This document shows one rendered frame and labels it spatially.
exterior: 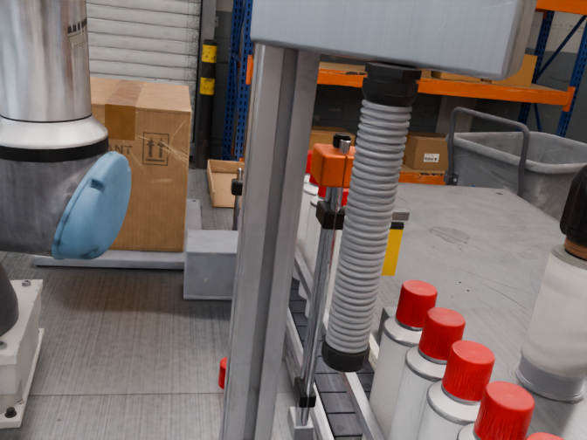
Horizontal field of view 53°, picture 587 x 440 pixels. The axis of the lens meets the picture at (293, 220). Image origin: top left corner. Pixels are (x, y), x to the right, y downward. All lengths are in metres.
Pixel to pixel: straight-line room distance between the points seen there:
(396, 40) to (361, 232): 0.12
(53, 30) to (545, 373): 0.68
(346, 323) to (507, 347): 0.55
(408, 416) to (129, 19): 4.48
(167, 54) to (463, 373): 4.53
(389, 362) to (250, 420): 0.14
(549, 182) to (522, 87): 2.37
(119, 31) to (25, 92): 4.26
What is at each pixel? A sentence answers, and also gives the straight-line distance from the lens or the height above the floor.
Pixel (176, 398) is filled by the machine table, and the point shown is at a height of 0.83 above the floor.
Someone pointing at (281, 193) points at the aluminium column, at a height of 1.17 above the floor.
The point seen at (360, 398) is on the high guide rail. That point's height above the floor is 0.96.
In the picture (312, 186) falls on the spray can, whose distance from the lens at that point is 0.94.
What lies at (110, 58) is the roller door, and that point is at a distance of 4.88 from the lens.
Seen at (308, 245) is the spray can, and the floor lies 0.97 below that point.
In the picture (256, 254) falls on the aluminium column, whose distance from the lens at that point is 0.49.
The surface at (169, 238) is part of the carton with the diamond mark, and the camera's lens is 1.13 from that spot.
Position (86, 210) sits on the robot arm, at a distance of 0.60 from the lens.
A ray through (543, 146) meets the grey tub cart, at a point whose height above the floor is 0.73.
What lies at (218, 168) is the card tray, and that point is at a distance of 1.72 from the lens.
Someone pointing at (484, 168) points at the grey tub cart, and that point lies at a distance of 2.94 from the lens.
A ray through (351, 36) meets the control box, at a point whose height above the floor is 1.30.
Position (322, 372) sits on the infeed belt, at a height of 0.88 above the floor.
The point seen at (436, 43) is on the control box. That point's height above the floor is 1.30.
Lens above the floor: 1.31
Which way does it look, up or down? 20 degrees down
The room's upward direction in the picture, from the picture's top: 7 degrees clockwise
